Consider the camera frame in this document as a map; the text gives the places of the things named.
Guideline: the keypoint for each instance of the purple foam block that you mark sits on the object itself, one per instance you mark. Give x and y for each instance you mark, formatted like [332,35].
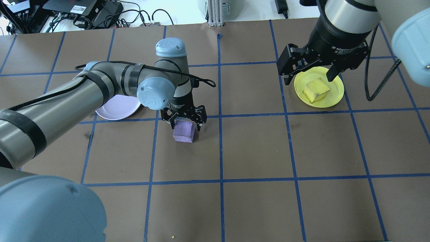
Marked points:
[184,132]

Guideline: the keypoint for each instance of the yellow foam block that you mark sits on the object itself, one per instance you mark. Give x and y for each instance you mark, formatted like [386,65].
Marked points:
[315,90]

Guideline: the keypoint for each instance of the yellow plate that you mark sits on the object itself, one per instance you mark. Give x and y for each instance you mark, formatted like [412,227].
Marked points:
[332,97]

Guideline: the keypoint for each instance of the purple plate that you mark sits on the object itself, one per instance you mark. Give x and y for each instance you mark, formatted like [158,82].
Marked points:
[117,107]

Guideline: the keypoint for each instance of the black power adapter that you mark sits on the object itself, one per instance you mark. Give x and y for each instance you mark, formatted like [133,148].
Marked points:
[281,6]

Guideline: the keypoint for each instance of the small metal connector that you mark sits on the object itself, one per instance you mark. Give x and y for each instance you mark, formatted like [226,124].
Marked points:
[149,24]

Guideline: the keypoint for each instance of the black flat adapter box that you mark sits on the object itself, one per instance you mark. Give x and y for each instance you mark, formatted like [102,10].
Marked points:
[107,13]

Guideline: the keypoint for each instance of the black box with white label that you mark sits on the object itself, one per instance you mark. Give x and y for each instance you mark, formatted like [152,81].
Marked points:
[63,6]

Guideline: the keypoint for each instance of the black hub with white label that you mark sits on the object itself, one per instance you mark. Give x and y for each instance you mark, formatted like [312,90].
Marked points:
[15,6]

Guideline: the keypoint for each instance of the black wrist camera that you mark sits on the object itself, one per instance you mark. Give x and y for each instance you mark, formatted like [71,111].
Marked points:
[361,50]

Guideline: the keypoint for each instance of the aluminium profile post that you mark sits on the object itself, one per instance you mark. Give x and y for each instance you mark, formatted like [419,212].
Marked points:
[215,13]

